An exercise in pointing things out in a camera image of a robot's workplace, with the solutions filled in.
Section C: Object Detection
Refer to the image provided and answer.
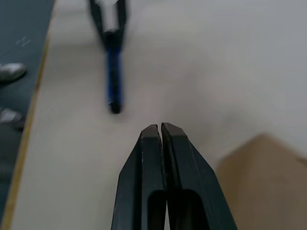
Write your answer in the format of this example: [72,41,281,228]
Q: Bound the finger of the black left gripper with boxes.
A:
[88,0,109,47]
[116,0,131,47]

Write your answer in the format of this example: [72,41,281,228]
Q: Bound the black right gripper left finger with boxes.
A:
[111,123,168,230]

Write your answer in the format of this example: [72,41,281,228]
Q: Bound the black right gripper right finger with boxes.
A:
[161,122,238,230]

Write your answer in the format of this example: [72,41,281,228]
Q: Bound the brown cardboard box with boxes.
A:
[215,133,307,230]

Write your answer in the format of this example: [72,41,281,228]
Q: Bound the blue pen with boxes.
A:
[104,30,126,115]

